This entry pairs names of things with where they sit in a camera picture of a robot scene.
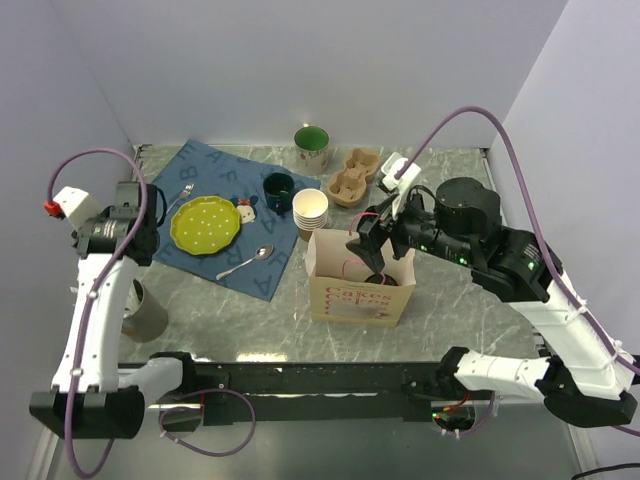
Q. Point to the cream cakes paper bag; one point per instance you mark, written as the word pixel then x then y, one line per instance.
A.
pixel 338 292

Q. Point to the brown pulp cup carrier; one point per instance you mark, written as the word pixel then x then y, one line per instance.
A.
pixel 348 186

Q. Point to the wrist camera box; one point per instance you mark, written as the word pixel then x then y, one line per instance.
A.
pixel 396 181
pixel 75 205

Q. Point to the dark green mug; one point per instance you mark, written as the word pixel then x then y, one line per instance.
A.
pixel 279 192

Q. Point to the grey cup of straws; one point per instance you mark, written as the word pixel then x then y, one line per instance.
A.
pixel 145 319

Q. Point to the yellow-green dotted plate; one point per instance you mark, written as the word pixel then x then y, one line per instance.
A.
pixel 205 225

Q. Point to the silver spoon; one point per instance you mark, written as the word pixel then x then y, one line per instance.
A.
pixel 261 253

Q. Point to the silver fork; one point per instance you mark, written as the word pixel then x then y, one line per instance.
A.
pixel 185 193

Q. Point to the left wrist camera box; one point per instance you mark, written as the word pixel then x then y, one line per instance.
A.
pixel 75 205

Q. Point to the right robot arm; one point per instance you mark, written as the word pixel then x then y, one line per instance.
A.
pixel 586 378

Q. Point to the black cup lid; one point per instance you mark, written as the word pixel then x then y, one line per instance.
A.
pixel 381 279

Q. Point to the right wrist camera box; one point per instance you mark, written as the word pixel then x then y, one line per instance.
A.
pixel 396 181

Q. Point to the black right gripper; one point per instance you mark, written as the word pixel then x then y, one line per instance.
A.
pixel 372 233

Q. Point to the blue letter-print cloth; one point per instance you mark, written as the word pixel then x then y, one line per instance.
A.
pixel 218 173

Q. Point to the white floral mug green inside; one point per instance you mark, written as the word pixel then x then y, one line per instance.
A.
pixel 312 149

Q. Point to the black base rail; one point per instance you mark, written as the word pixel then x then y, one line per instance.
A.
pixel 232 392

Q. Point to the mouse plush toy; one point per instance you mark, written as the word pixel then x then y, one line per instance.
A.
pixel 246 208

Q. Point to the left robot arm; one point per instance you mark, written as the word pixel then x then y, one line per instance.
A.
pixel 88 399

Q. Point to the stack of paper cups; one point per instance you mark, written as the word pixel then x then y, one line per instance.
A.
pixel 310 212

